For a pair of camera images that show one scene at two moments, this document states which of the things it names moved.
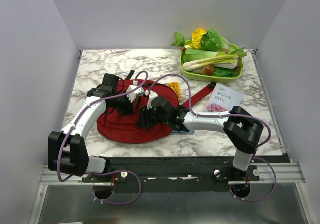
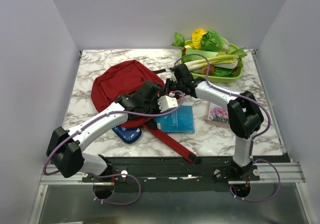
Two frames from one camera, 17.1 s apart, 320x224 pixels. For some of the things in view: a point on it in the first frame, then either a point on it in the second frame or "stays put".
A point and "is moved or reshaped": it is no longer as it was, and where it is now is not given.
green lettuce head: [211, 41] stays put
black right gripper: [144, 118] to [168, 83]
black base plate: [172, 174] stays put
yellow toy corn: [197, 36] stays put
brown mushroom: [208, 70] stays put
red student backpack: [123, 128] is moved or reshaped
